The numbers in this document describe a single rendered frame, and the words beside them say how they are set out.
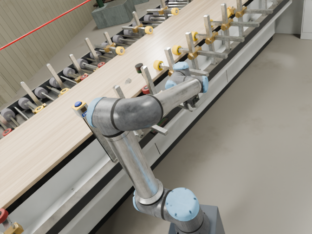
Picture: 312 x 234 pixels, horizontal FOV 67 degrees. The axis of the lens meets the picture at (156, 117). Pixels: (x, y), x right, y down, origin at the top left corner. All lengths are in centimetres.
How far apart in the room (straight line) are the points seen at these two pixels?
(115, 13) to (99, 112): 595
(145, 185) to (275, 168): 142
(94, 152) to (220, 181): 111
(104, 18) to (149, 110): 619
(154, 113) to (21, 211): 127
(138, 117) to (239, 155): 169
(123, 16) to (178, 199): 587
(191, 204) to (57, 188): 102
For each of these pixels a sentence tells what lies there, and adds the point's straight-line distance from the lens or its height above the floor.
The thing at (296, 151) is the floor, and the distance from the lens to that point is 242.
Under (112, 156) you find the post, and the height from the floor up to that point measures 76.
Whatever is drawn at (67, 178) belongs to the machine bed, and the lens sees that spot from 184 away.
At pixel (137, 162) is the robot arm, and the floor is 114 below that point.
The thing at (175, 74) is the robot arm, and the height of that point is 118.
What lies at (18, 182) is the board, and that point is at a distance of 178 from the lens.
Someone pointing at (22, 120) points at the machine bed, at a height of 71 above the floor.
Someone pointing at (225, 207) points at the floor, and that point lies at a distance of 210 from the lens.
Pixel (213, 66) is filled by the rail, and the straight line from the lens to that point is 227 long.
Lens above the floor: 188
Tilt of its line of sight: 39 degrees down
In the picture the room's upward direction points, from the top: 22 degrees counter-clockwise
